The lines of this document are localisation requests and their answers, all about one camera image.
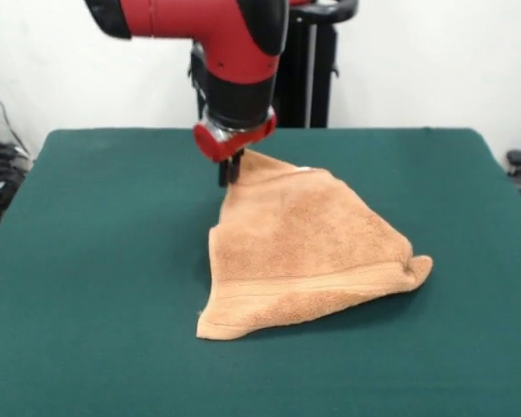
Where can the dark green table cloth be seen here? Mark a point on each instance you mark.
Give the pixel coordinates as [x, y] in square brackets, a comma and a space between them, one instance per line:
[91, 260]

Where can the tan terry towel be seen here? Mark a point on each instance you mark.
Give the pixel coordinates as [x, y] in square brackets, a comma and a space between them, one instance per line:
[308, 252]

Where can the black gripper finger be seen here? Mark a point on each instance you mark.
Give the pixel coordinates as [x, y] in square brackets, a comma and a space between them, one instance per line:
[222, 176]
[235, 167]

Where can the black cluttered equipment pile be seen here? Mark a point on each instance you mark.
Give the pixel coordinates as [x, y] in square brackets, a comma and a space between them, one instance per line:
[6, 174]

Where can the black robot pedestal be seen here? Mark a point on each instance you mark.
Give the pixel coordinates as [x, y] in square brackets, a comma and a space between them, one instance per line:
[321, 87]

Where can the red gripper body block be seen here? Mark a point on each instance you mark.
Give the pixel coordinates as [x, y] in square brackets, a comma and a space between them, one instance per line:
[213, 147]

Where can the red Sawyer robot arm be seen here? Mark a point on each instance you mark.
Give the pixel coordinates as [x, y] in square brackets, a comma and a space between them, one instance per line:
[226, 52]

